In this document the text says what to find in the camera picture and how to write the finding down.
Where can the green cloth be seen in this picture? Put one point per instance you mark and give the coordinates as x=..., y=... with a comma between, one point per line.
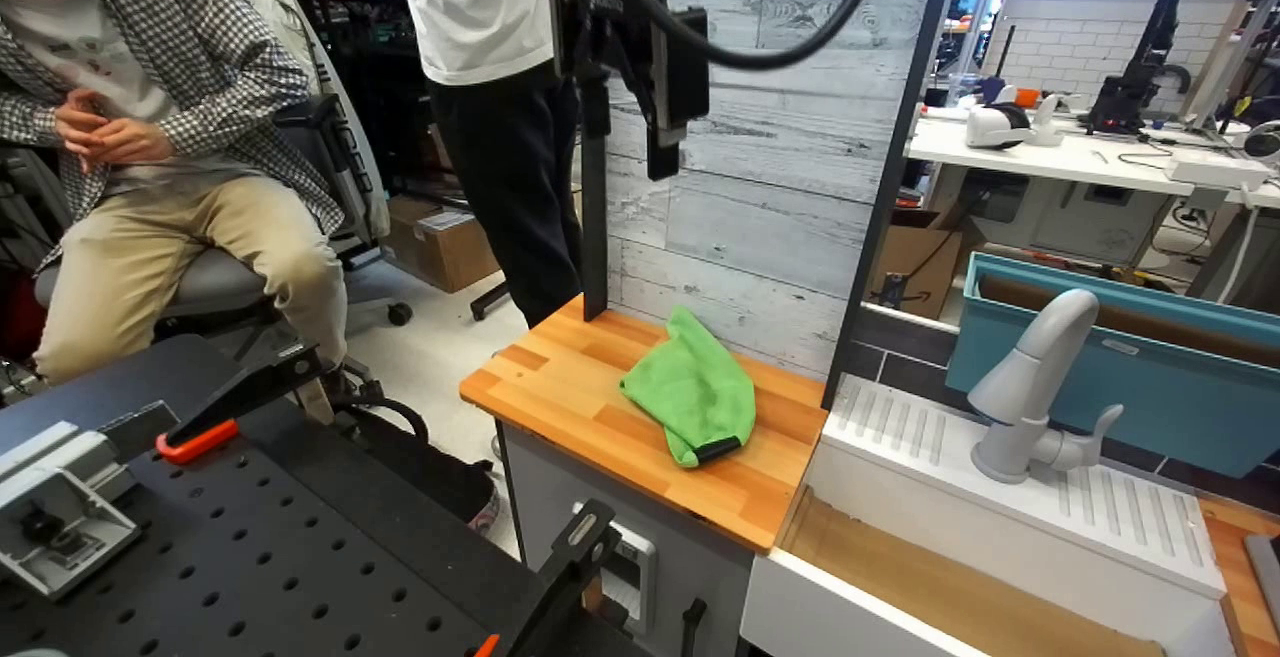
x=690, y=387

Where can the toy kitchen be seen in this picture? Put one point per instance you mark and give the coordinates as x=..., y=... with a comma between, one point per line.
x=760, y=187

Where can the person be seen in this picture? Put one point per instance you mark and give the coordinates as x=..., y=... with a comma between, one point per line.
x=150, y=137
x=500, y=87

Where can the cardboard box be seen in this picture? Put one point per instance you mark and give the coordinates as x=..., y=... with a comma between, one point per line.
x=445, y=242
x=915, y=272

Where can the white headset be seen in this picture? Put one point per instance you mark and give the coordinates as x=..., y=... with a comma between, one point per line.
x=1000, y=125

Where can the office chair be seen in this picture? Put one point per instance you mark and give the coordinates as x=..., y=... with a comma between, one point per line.
x=330, y=157

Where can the white table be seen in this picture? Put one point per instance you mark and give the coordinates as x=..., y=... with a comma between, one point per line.
x=1060, y=157

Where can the black machine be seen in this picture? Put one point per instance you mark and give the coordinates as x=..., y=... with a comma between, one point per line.
x=1140, y=67

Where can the grey tap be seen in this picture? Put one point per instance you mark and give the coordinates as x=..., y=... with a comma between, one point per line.
x=1020, y=387

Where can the black bag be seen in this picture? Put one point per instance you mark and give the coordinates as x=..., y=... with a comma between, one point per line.
x=440, y=467

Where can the black clamp with orange tip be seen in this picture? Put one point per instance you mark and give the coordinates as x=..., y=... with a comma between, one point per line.
x=560, y=577
x=250, y=392

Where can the white flat box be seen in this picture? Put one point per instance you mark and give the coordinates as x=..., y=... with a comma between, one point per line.
x=1215, y=173

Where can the teal bin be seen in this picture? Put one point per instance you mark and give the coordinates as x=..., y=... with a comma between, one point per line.
x=1170, y=387

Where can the white sink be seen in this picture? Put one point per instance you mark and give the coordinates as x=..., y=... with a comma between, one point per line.
x=1010, y=557

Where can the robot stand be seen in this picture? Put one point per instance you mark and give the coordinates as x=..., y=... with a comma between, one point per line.
x=260, y=547

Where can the grey metal bracket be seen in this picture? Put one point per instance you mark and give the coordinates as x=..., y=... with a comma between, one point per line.
x=60, y=497

